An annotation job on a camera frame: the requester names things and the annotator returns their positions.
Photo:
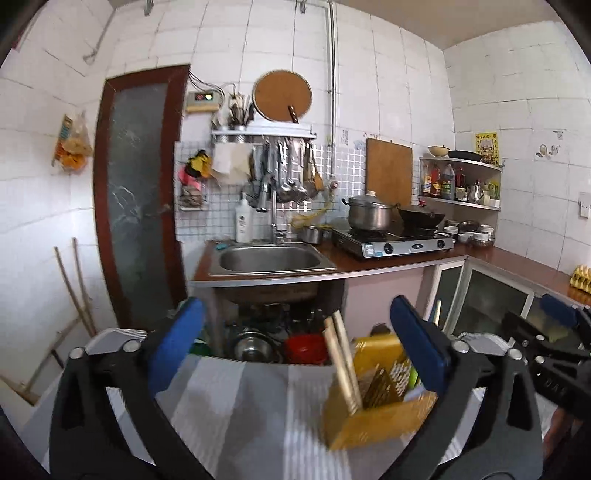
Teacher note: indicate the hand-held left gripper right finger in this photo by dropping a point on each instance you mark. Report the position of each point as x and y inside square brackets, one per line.
[418, 346]

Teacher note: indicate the white soap bottle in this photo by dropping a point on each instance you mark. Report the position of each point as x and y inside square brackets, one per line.
[243, 221]

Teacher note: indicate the person's right forearm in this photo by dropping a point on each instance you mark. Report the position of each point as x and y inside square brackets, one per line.
[556, 434]

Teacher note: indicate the cooking oil bottle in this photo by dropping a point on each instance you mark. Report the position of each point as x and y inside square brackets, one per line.
[447, 181]

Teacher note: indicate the wall controller box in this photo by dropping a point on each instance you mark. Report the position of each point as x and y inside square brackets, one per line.
[202, 101]

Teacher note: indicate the hanging plastic bag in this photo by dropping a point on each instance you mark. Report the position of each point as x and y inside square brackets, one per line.
[74, 143]

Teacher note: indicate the stainless steel sink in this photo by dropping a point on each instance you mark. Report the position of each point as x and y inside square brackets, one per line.
[270, 258]

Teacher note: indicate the white corner shelf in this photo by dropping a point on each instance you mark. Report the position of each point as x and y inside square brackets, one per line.
[461, 203]

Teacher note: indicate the black pan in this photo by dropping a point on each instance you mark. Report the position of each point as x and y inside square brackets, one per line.
[464, 155]

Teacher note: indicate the wall hook stickers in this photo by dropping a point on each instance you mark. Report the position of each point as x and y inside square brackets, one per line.
[547, 150]

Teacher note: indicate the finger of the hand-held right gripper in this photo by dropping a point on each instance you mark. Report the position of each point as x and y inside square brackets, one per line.
[558, 310]
[521, 328]

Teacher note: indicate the steel bowl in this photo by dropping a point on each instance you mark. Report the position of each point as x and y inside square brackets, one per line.
[251, 348]

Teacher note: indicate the steel cutlery cup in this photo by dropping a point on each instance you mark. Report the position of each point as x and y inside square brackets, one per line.
[238, 117]

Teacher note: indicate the red plastic bowl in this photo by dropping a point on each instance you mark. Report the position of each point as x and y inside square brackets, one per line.
[304, 348]

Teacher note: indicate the wooden stick frame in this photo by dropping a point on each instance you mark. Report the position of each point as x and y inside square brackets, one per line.
[41, 364]

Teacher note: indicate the steel cooking pot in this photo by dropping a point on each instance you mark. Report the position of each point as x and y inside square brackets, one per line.
[369, 212]

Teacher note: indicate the yellow wall poster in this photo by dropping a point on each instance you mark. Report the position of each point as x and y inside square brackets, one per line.
[487, 145]

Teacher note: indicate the stack of small bowls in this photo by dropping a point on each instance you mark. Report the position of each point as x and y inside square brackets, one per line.
[466, 230]

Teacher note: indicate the wooden cutting board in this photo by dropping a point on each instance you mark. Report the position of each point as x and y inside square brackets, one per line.
[389, 166]

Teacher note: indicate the round wooden board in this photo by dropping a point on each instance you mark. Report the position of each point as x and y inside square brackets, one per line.
[282, 96]

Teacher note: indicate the white wall socket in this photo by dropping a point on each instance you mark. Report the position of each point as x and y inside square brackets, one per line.
[585, 203]

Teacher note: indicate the yellow egg tray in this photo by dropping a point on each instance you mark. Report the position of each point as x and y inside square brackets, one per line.
[582, 277]

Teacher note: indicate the wooden chopstick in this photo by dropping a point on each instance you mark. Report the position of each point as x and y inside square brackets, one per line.
[339, 364]
[347, 350]

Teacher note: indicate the steel kettle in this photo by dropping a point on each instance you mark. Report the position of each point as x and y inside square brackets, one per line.
[475, 193]

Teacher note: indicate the brown framed glass door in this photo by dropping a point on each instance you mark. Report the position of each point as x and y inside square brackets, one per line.
[134, 184]

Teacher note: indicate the wooden stick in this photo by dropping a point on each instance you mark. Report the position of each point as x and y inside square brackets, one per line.
[81, 277]
[69, 286]

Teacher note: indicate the row of hanging kitchen utensils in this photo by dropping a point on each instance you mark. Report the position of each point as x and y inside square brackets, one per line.
[286, 170]

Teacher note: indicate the white hanging towel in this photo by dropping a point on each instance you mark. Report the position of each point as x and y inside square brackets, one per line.
[231, 159]

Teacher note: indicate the colourful hanging cloths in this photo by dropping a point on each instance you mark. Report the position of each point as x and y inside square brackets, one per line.
[198, 166]

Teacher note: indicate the steel faucet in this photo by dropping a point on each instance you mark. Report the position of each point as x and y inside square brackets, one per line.
[274, 217]

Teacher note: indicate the black wok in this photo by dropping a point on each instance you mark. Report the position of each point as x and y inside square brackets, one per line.
[420, 217]

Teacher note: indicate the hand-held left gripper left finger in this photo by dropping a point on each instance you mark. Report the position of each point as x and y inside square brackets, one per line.
[178, 341]

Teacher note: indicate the glass cabinet doors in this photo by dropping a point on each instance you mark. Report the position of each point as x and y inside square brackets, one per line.
[489, 295]

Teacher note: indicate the small steel pot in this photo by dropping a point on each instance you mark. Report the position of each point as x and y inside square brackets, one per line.
[311, 234]

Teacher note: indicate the yellow perforated utensil holder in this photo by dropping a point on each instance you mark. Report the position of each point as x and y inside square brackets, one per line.
[383, 420]

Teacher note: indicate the beige bowl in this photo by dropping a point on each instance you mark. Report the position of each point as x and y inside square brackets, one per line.
[437, 150]

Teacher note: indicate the grey white striped tablecloth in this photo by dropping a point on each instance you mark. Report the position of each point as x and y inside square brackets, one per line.
[240, 406]

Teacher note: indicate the steel wall rack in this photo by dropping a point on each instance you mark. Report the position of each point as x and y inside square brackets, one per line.
[263, 134]

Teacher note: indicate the white wall pipe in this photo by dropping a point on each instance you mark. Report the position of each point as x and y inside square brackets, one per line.
[331, 92]

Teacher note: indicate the steel gas stove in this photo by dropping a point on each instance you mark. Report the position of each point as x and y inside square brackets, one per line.
[392, 242]

